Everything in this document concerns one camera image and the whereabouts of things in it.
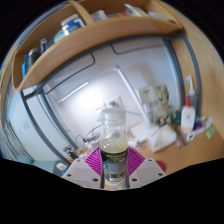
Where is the black electric shaver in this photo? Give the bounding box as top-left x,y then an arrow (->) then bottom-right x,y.
63,144 -> 79,161

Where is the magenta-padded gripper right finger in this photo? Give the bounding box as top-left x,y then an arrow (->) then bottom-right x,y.
125,146 -> 167,189

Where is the white pump bottle red top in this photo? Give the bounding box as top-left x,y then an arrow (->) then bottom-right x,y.
180,95 -> 197,134

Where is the grey metal frame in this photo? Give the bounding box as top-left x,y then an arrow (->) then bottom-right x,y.
19,31 -> 203,164

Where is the white wall box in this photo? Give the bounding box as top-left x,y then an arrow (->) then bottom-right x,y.
139,85 -> 155,104

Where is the white wall socket plate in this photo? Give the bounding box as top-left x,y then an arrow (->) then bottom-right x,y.
93,96 -> 124,118

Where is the clear spray bottle blue top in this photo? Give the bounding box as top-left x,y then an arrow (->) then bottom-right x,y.
184,74 -> 198,108

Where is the white power strip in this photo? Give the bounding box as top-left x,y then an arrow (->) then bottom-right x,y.
129,121 -> 151,143

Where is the wooden shelf unit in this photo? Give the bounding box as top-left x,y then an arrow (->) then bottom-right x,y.
11,0 -> 184,93

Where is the white tissue pack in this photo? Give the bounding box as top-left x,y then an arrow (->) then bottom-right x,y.
146,123 -> 178,154

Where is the dark green round container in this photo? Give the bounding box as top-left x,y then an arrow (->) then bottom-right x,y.
171,111 -> 183,126

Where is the small white tag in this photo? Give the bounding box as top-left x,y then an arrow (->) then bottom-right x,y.
186,131 -> 198,143

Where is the metal ruler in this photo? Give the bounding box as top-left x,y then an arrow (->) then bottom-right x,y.
174,128 -> 188,148

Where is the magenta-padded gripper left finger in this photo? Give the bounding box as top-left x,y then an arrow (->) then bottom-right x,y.
62,147 -> 103,190

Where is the clear plastic water bottle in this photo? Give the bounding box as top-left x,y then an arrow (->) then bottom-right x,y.
99,108 -> 129,184

